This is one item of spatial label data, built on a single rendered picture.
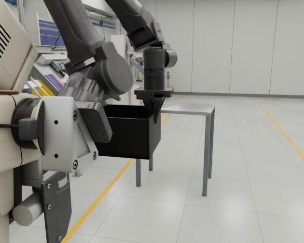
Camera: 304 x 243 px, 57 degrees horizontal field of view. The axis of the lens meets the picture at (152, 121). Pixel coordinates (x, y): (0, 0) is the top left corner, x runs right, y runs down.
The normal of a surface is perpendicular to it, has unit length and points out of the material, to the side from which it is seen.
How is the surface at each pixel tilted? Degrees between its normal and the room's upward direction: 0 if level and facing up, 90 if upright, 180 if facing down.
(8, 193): 90
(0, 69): 90
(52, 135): 82
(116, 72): 70
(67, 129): 82
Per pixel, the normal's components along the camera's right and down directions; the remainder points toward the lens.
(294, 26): -0.22, 0.22
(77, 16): 0.80, -0.22
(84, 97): 0.44, -0.51
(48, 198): 0.98, 0.05
